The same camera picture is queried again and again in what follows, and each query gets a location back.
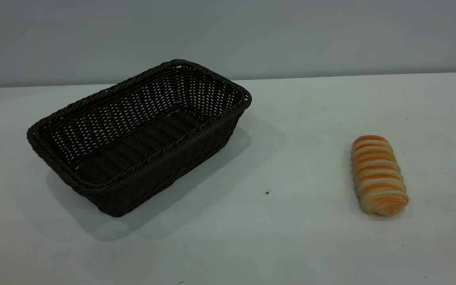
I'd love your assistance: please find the dark brown wicker basket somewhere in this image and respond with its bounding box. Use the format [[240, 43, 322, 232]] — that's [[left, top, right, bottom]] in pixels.
[[26, 59, 252, 217]]

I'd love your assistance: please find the striped orange bread roll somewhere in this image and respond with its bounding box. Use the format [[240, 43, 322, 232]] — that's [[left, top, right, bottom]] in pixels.
[[351, 135, 409, 217]]

